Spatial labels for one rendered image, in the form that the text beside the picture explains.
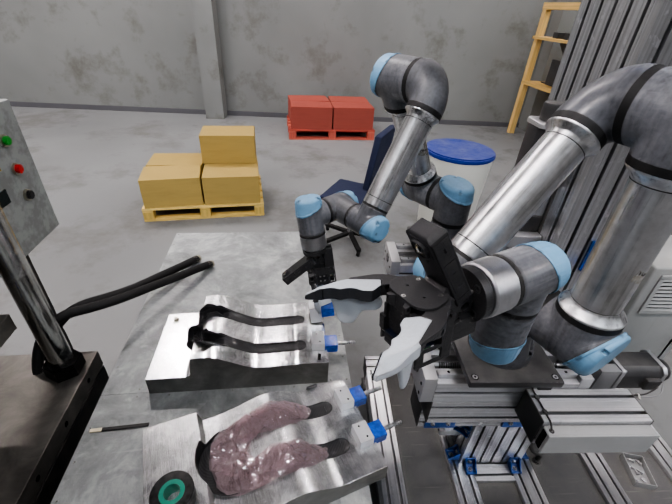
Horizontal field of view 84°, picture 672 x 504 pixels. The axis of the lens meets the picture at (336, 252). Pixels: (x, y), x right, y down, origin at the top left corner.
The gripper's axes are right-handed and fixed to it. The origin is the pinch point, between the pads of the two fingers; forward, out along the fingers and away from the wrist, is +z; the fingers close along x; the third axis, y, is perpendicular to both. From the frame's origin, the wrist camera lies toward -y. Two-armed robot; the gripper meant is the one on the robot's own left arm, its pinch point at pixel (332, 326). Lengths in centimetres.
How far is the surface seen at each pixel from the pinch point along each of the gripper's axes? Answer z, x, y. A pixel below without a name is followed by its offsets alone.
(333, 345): -25, 49, 49
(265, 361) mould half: -5, 53, 51
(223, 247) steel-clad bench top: -12, 130, 48
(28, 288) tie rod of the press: 45, 78, 24
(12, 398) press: 59, 80, 57
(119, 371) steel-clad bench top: 32, 76, 56
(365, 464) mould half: -17, 18, 58
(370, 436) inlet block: -20, 22, 55
